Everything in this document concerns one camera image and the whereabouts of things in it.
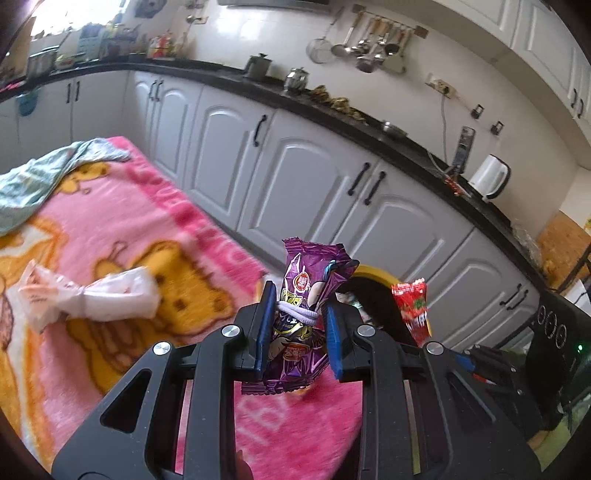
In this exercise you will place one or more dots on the row of hanging kitchen utensils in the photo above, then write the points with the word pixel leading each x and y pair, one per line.
pixel 374 41

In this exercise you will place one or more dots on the pink printed blanket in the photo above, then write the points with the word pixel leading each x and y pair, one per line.
pixel 138 221

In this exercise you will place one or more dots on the white kitchen cabinets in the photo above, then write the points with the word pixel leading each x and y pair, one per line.
pixel 300 184
pixel 531 27

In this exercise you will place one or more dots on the small red clip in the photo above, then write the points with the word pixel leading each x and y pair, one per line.
pixel 456 184

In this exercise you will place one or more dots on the kitchen window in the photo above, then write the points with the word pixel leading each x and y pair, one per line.
pixel 69 14

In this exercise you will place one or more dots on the clear plastic bag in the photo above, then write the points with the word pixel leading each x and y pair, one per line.
pixel 526 242

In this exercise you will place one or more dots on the yellow rimmed trash bin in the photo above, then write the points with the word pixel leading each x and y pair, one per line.
pixel 374 272

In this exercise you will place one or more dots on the white upper kitchen cabinets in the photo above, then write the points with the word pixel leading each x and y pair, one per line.
pixel 531 27

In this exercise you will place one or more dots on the black kitchen countertop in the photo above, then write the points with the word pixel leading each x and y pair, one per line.
pixel 420 147

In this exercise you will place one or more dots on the steel teapot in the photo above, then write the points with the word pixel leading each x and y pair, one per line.
pixel 295 81

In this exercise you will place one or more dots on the brown wooden board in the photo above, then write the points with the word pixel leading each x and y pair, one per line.
pixel 563 249

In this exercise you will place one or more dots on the person's left hand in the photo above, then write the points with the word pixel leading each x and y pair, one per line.
pixel 242 468

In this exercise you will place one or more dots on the white wall socket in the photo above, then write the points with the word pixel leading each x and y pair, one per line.
pixel 441 85

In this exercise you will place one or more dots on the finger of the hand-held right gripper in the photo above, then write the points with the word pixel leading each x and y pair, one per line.
pixel 496 353
pixel 464 361

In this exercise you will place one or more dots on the blue phone on charger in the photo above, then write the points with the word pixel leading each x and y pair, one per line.
pixel 463 147

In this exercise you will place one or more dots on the blue round wall fan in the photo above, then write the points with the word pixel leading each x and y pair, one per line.
pixel 148 7

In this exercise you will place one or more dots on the white lower kitchen cabinets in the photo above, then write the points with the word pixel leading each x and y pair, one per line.
pixel 300 184

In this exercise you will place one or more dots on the steel stockpot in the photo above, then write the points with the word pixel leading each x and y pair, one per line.
pixel 41 62

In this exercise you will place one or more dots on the pile of dried vegetables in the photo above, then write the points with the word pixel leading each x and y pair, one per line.
pixel 339 104

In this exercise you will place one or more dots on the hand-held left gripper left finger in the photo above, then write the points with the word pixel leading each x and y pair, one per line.
pixel 266 323

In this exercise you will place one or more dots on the light blue cloth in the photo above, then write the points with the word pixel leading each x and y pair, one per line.
pixel 27 189

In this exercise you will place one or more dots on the purple snack packet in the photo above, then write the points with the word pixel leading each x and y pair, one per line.
pixel 300 277

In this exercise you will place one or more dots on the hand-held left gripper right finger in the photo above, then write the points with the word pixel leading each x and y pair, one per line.
pixel 333 344

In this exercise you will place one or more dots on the black wall hook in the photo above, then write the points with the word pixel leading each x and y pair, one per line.
pixel 497 128
pixel 477 111

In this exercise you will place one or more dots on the dark metal pot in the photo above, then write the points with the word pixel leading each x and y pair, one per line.
pixel 256 68

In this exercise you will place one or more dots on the white electric kettle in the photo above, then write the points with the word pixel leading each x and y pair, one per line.
pixel 489 177

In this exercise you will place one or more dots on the teal hanging pouch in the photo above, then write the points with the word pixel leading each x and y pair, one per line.
pixel 26 104

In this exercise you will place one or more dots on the steel bowl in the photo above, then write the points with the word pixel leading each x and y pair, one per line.
pixel 394 130

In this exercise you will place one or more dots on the red snack packet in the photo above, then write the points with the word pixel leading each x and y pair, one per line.
pixel 411 314

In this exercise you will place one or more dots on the white tied plastic bag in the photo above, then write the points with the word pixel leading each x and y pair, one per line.
pixel 120 295

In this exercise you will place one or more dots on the group of condiment bottles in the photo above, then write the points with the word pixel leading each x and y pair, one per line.
pixel 161 46

